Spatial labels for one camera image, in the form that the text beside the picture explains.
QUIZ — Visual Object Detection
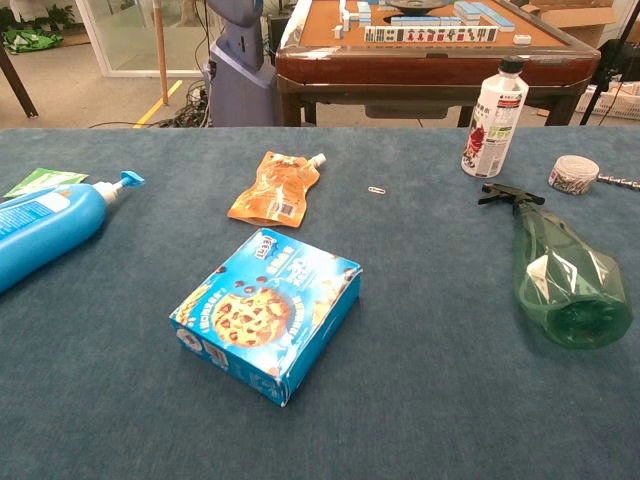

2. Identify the blue table cloth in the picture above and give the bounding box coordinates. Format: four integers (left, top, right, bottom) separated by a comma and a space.
0, 126, 640, 480

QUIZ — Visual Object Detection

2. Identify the blue cookie box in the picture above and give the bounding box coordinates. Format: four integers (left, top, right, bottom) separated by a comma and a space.
168, 227, 363, 407

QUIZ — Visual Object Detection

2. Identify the white bottle black cap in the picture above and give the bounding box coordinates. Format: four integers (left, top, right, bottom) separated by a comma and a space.
460, 55, 530, 179

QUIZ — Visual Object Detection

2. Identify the black tripod stand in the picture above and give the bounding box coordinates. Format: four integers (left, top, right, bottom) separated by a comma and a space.
579, 0, 640, 126

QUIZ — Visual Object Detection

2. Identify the green sachet packet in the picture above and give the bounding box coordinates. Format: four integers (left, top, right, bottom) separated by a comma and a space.
3, 167, 90, 199

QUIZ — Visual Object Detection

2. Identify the dark table leg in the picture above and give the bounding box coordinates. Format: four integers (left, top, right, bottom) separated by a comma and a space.
0, 44, 40, 119

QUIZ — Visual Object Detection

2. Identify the cardboard box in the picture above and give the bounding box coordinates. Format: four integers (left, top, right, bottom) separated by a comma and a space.
519, 0, 619, 49

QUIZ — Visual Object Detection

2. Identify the orange spout pouch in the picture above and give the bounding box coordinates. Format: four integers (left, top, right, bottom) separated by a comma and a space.
226, 150, 328, 229

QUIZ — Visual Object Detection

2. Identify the small round clear container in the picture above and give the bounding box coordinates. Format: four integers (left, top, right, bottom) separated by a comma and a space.
547, 154, 600, 195

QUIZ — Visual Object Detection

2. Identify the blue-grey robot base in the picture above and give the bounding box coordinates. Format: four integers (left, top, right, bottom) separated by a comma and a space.
204, 0, 279, 128

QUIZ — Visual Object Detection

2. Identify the wooden pole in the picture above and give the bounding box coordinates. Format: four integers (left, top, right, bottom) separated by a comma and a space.
152, 0, 170, 106

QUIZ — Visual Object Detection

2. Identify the black floor cable bundle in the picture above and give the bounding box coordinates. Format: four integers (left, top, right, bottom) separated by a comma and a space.
89, 79, 214, 129

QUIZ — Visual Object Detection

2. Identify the brown mahjong table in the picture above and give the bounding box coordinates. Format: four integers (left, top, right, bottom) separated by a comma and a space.
274, 0, 602, 128

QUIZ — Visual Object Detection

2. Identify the green bag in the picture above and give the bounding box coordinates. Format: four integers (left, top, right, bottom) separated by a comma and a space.
2, 28, 65, 55

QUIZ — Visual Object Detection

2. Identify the green transparent spray bottle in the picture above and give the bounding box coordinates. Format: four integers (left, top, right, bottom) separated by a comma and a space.
477, 182, 635, 350

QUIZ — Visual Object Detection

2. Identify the blue pump detergent bottle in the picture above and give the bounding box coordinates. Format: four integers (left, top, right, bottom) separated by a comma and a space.
0, 170, 147, 295

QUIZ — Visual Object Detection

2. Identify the white plastic basket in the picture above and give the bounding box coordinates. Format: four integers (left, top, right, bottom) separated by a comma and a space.
574, 82, 640, 121

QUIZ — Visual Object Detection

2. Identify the face-up mahjong tile row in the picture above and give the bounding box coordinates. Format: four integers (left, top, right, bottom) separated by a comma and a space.
363, 25, 500, 44

